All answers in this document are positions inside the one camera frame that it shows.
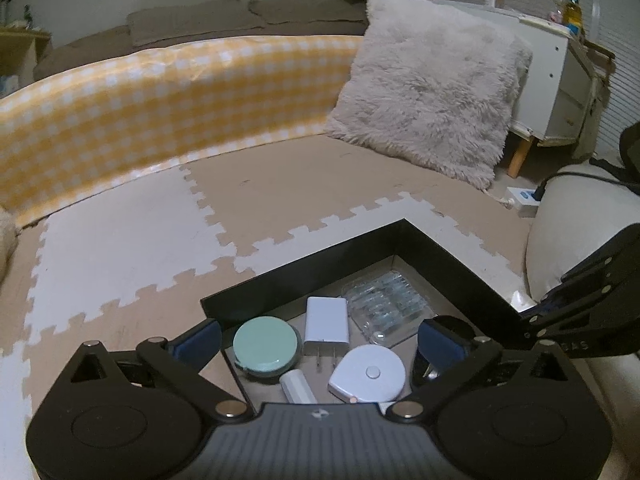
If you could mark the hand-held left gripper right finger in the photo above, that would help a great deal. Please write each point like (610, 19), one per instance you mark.
(432, 345)

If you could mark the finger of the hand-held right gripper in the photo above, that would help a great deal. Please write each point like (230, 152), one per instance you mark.
(615, 260)
(600, 325)

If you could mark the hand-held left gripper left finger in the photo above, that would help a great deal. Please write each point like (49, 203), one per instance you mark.
(197, 342)

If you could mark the black computer mouse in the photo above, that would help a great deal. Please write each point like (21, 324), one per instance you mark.
(457, 327)

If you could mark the clear plastic case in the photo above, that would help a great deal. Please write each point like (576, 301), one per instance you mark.
(385, 305)

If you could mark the green round tin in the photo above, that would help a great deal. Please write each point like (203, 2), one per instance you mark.
(265, 347)

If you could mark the white round tape measure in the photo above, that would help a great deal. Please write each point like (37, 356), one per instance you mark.
(370, 372)

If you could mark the black storage box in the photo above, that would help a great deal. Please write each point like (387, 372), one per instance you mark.
(450, 265)

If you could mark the white rounded plastic block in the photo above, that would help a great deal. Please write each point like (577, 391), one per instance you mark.
(297, 385)

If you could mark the white plug charger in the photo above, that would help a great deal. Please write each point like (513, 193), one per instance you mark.
(325, 322)

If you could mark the person's cream clothed leg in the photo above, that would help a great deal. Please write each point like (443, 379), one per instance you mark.
(575, 230)

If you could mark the white power strip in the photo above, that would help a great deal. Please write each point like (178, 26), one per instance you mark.
(520, 202)

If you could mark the foam puzzle floor mat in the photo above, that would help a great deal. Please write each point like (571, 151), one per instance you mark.
(125, 240)

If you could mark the white side cabinet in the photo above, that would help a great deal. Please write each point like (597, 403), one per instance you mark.
(545, 75)

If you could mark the fluffy white pillow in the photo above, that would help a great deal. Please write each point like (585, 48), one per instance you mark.
(6, 240)
(430, 90)

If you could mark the yellow checked bed cover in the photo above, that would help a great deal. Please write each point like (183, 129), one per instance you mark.
(150, 105)

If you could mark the yellow bottle blue cap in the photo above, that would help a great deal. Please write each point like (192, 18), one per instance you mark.
(573, 12)

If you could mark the small clear bottle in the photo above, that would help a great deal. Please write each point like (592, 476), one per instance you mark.
(557, 10)

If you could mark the brown bed pillow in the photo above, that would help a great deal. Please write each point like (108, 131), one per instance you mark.
(195, 25)
(310, 10)

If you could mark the wooden shelf unit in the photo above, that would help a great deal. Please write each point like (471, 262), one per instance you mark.
(20, 50)

